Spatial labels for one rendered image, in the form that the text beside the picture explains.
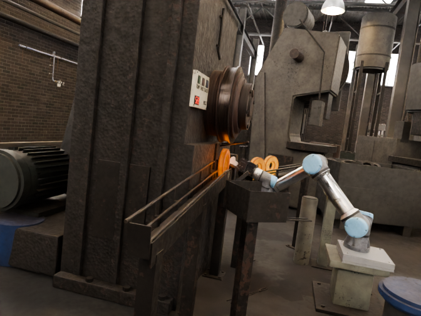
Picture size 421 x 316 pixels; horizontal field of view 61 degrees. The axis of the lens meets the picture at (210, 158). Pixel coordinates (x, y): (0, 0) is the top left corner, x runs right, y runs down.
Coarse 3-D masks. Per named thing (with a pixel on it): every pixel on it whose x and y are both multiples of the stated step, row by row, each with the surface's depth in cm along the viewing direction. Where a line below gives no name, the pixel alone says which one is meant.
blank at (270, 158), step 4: (268, 156) 273; (272, 156) 272; (264, 160) 271; (268, 160) 270; (272, 160) 273; (276, 160) 276; (268, 164) 271; (272, 164) 278; (276, 164) 277; (268, 168) 271; (272, 168) 277; (276, 168) 278
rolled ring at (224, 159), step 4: (224, 152) 216; (228, 152) 223; (220, 156) 215; (224, 156) 215; (228, 156) 226; (220, 160) 214; (224, 160) 215; (228, 160) 228; (220, 164) 214; (224, 164) 229; (228, 164) 229; (220, 168) 215; (224, 168) 228; (228, 168) 230; (220, 172) 216
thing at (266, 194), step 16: (240, 192) 162; (256, 192) 154; (272, 192) 157; (240, 208) 161; (256, 208) 155; (272, 208) 158; (256, 224) 171; (240, 240) 174; (240, 256) 173; (240, 272) 172; (240, 288) 172; (240, 304) 173
